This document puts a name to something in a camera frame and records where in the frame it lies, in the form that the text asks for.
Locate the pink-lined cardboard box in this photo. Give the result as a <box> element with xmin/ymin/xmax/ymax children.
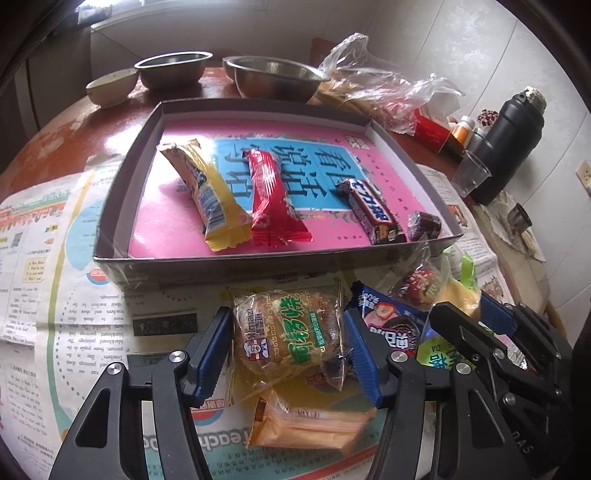
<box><xmin>92</xmin><ymin>98</ymin><xmax>464</xmax><ymax>282</ymax></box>

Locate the red snack packet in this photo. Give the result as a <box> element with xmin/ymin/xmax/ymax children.
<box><xmin>243</xmin><ymin>148</ymin><xmax>314</xmax><ymax>249</ymax></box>

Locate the brown chocolate bar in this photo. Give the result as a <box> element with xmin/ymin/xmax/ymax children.
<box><xmin>336</xmin><ymin>178</ymin><xmax>407</xmax><ymax>245</ymax></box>

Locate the dark tall cabinet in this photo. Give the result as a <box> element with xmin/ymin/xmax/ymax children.
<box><xmin>0</xmin><ymin>9</ymin><xmax>93</xmax><ymax>153</ymax></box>

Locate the clear plastic bag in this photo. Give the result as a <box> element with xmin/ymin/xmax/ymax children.
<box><xmin>318</xmin><ymin>32</ymin><xmax>465</xmax><ymax>134</ymax></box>

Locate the orange pill bottle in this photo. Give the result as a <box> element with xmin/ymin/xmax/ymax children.
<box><xmin>450</xmin><ymin>115</ymin><xmax>476</xmax><ymax>148</ymax></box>

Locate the large steel bowl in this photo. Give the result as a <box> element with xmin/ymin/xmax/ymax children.
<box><xmin>224</xmin><ymin>55</ymin><xmax>331</xmax><ymax>103</ymax></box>

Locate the yellow cake clear packet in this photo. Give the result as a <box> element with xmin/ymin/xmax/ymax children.
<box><xmin>434</xmin><ymin>251</ymin><xmax>483</xmax><ymax>319</ymax></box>

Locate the small brown candy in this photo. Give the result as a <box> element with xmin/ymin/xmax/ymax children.
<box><xmin>406</xmin><ymin>210</ymin><xmax>443</xmax><ymax>241</ymax></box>

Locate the long yellow snack packet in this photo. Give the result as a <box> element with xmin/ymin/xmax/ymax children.
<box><xmin>157</xmin><ymin>140</ymin><xmax>253</xmax><ymax>253</ymax></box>

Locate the small steel bowl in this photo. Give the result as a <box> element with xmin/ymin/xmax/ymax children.
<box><xmin>135</xmin><ymin>52</ymin><xmax>214</xmax><ymax>90</ymax></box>

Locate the red tissue box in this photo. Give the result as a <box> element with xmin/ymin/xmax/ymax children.
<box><xmin>411</xmin><ymin>108</ymin><xmax>455</xmax><ymax>155</ymax></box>

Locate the orange cracker packet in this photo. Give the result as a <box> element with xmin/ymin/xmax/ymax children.
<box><xmin>247</xmin><ymin>392</ymin><xmax>377</xmax><ymax>455</ymax></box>

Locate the wall socket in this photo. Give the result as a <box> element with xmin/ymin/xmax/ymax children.
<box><xmin>576</xmin><ymin>159</ymin><xmax>591</xmax><ymax>199</ymax></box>

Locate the green snack packet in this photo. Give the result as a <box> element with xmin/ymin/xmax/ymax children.
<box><xmin>416</xmin><ymin>318</ymin><xmax>458</xmax><ymax>370</ymax></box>

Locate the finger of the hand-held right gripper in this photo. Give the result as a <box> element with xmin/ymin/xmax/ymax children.
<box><xmin>480</xmin><ymin>292</ymin><xmax>572</xmax><ymax>380</ymax></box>
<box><xmin>431</xmin><ymin>302</ymin><xmax>551</xmax><ymax>403</ymax></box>

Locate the clear red candy packet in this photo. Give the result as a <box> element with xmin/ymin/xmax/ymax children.
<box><xmin>388</xmin><ymin>251</ymin><xmax>446</xmax><ymax>308</ymax></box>

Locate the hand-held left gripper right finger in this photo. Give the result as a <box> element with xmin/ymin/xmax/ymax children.
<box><xmin>343</xmin><ymin>307</ymin><xmax>513</xmax><ymax>480</ymax></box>

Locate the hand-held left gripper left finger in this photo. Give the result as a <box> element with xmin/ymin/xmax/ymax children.
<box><xmin>48</xmin><ymin>306</ymin><xmax>235</xmax><ymax>480</ymax></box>

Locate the beige paper sheet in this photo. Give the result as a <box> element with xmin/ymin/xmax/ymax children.
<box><xmin>471</xmin><ymin>194</ymin><xmax>555</xmax><ymax>324</ymax></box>

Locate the bright window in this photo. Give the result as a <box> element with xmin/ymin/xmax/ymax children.
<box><xmin>76</xmin><ymin>0</ymin><xmax>153</xmax><ymax>21</ymax></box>

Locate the small ceramic bowl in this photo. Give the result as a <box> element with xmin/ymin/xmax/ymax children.
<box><xmin>86</xmin><ymin>68</ymin><xmax>139</xmax><ymax>108</ymax></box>

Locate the clear rice cracker packet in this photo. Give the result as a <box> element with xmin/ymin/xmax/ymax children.
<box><xmin>228</xmin><ymin>285</ymin><xmax>347</xmax><ymax>402</ymax></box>

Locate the blue cookie packet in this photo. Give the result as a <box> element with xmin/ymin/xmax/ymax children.
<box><xmin>348</xmin><ymin>281</ymin><xmax>432</xmax><ymax>370</ymax></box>

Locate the black thermos bottle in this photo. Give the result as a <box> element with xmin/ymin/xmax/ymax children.
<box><xmin>468</xmin><ymin>88</ymin><xmax>548</xmax><ymax>206</ymax></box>

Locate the wooden chair back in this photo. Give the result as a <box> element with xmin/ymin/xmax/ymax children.
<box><xmin>308</xmin><ymin>37</ymin><xmax>342</xmax><ymax>70</ymax></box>

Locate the clear plastic cup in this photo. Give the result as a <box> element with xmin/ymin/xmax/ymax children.
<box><xmin>451</xmin><ymin>150</ymin><xmax>492</xmax><ymax>198</ymax></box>

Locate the small metal cup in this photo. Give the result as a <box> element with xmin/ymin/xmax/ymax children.
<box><xmin>505</xmin><ymin>203</ymin><xmax>534</xmax><ymax>236</ymax></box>

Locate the printed newspaper sheet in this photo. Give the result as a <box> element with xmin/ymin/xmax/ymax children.
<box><xmin>0</xmin><ymin>154</ymin><xmax>502</xmax><ymax>480</ymax></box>

